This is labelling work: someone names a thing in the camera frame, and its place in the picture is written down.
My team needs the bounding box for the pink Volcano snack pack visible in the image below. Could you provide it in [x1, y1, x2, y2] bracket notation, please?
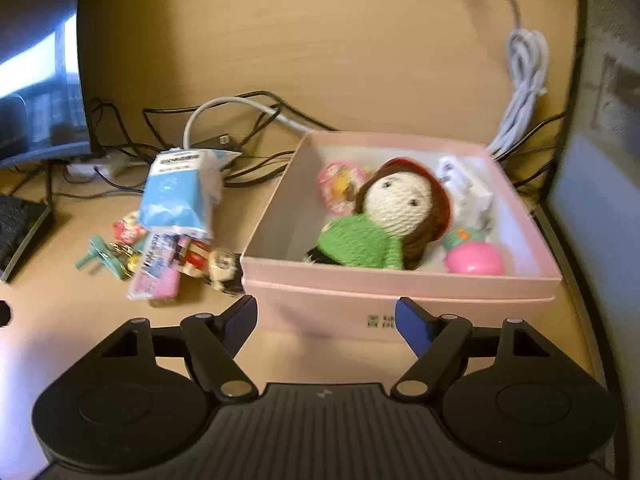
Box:
[127, 232, 180, 302]

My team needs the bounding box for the pink round toy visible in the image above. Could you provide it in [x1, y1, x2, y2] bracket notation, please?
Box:
[442, 226, 504, 275]

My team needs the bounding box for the crochet doll red hat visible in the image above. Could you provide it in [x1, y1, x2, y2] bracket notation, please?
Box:
[304, 157, 452, 271]

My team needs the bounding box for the teal plastic crank handle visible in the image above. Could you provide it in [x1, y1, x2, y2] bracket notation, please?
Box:
[74, 235, 132, 281]

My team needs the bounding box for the white charger with cable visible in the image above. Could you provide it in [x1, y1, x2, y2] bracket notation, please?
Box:
[436, 156, 495, 233]

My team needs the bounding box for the blue tissue packet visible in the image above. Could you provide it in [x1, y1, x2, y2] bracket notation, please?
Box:
[138, 148, 240, 240]

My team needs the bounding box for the pink round sticker badge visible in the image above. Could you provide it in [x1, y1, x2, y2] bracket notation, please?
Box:
[317, 160, 372, 216]

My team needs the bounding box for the pink cardboard box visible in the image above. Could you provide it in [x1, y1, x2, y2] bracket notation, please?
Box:
[240, 130, 564, 344]

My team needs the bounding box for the black usb hub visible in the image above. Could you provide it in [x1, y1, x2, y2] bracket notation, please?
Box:
[193, 133, 234, 150]

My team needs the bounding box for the white power strip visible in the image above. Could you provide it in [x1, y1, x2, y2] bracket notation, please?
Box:
[66, 152, 129, 179]

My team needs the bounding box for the curved monitor right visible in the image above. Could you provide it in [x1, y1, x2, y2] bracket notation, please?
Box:
[538, 0, 639, 479]

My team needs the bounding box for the black keyboard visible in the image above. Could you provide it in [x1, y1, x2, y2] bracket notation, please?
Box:
[0, 194, 52, 283]

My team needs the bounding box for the monitor left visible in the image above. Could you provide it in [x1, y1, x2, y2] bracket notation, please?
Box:
[0, 0, 97, 172]

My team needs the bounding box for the black cables tangle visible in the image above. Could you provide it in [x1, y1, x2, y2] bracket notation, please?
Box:
[44, 90, 336, 201]

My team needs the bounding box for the grey looped cable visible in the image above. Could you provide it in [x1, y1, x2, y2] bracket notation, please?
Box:
[182, 96, 314, 151]

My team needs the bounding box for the bundled white cable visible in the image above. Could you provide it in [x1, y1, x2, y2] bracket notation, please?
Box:
[479, 0, 551, 158]

